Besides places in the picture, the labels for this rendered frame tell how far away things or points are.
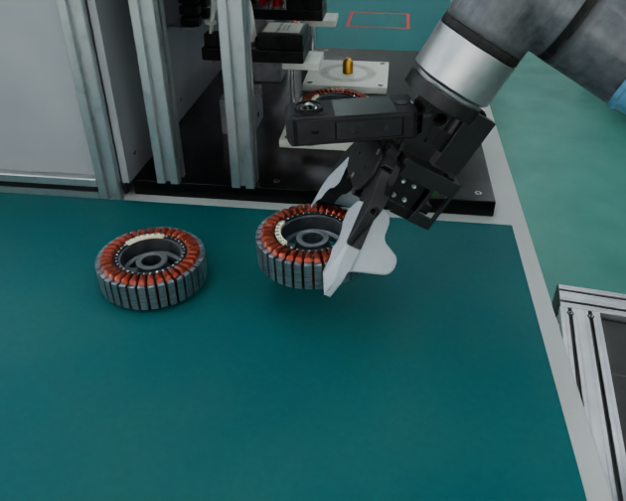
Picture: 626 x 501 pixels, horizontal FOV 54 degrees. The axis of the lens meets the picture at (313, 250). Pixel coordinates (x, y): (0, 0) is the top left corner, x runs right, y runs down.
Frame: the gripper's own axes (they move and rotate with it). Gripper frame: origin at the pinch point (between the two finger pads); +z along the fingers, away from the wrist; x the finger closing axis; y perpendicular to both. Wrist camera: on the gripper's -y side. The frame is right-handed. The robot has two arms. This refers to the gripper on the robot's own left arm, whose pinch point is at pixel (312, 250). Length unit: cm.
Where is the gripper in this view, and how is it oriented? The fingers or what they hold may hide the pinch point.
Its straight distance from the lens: 61.3
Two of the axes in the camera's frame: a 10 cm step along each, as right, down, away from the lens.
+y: 8.6, 3.6, 3.5
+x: -1.0, -5.6, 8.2
